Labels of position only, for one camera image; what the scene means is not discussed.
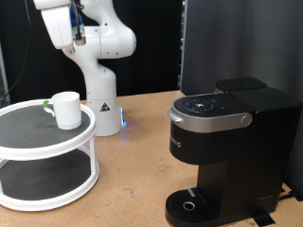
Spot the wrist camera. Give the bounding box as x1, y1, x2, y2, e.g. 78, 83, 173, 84
73, 31, 87, 47

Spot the blue cable clip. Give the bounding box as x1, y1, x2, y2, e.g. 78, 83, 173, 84
70, 4, 84, 31

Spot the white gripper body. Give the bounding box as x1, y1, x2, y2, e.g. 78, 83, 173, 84
40, 5, 76, 50

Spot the black camera cable on arm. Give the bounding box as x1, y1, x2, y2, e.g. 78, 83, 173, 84
71, 0, 85, 41

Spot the black tape strip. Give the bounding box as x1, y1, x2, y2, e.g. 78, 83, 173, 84
250, 208, 277, 227

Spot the black Keurig coffee machine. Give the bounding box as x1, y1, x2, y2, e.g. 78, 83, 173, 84
164, 76, 303, 227

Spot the white two-tier turntable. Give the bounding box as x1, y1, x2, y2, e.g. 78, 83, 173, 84
0, 98, 101, 212

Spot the black power cord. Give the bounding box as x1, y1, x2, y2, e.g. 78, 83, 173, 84
278, 188, 303, 202

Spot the white mug green-taped handle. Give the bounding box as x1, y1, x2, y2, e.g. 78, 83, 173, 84
42, 91, 82, 131

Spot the thin black hanging cable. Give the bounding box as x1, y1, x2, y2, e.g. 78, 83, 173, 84
0, 0, 32, 105

